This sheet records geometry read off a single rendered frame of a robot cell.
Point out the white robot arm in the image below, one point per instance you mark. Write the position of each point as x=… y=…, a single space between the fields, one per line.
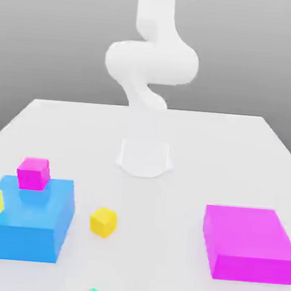
x=152 y=62

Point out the large blue box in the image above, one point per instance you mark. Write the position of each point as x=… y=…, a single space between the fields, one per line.
x=30 y=225

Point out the small magenta cube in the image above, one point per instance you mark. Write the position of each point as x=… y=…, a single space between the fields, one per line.
x=32 y=174

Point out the large magenta box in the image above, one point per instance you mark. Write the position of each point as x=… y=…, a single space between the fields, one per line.
x=248 y=242

